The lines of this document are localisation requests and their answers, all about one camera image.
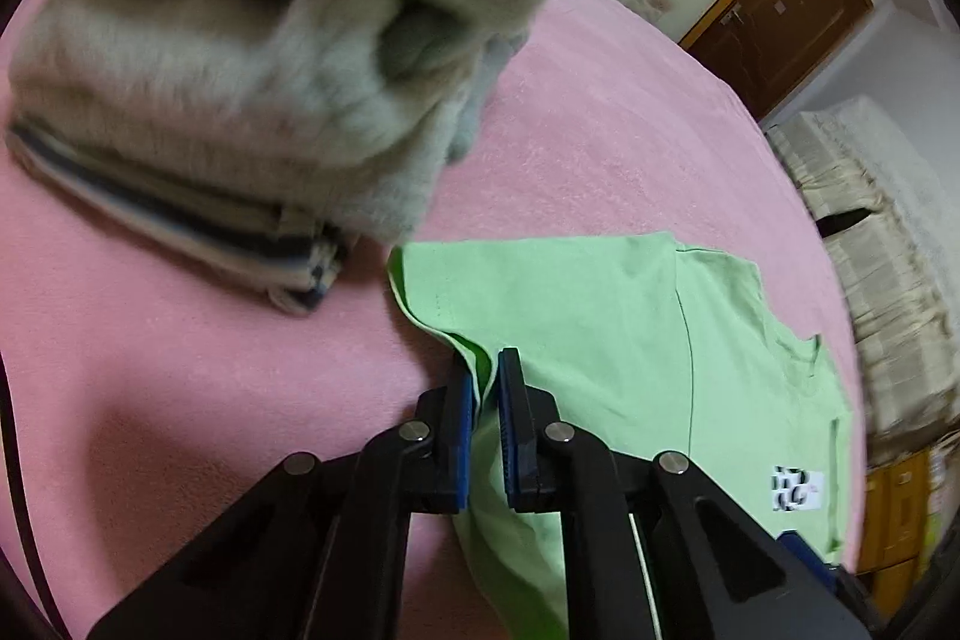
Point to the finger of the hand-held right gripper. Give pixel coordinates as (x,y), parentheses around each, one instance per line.
(810,557)

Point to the yellow wooden cabinet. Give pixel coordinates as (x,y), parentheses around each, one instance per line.
(892,512)

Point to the brown wooden door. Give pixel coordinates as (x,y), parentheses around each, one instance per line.
(780,18)

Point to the pile of folded grey clothes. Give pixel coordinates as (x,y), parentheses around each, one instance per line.
(225,85)

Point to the folded striped garment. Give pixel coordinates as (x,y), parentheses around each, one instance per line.
(187,220)

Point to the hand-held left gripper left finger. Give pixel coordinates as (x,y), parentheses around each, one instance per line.
(463,419)

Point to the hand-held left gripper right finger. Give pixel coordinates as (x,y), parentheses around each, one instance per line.
(510,430)

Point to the beige lace-covered furniture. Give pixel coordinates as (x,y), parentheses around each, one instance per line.
(885,250)

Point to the light green t-shirt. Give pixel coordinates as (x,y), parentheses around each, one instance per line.
(600,325)

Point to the pink fleece blanket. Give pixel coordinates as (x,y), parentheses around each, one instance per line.
(600,145)

